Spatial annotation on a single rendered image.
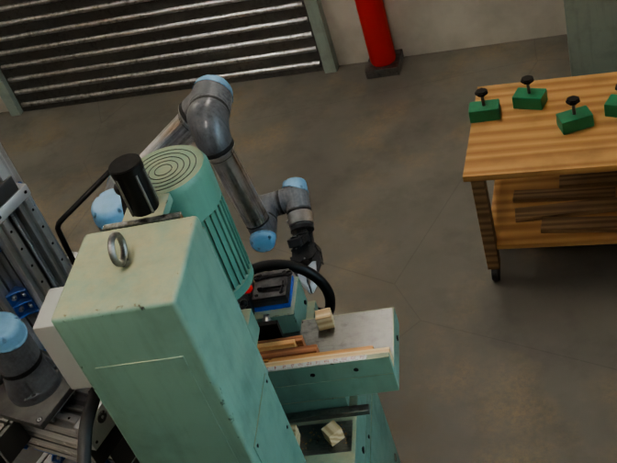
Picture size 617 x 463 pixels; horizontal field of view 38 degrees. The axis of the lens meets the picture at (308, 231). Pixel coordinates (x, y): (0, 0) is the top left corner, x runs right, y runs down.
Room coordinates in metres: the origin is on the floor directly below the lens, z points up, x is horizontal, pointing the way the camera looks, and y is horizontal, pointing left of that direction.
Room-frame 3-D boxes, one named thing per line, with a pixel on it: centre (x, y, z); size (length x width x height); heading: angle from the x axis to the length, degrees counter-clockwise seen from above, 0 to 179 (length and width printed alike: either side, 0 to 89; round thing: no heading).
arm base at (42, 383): (1.84, 0.82, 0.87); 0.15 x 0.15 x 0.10
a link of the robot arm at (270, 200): (2.25, 0.10, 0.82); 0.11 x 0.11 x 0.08; 77
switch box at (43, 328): (1.25, 0.45, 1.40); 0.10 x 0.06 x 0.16; 164
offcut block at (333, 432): (1.35, 0.10, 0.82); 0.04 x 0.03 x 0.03; 113
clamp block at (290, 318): (1.69, 0.15, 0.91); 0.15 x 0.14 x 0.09; 74
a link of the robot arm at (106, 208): (2.23, 0.51, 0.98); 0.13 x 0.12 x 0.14; 167
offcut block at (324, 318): (1.60, 0.03, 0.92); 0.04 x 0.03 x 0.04; 81
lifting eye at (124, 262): (1.24, 0.31, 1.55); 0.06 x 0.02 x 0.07; 164
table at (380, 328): (1.61, 0.17, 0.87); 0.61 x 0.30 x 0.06; 74
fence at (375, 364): (1.47, 0.21, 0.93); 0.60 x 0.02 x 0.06; 74
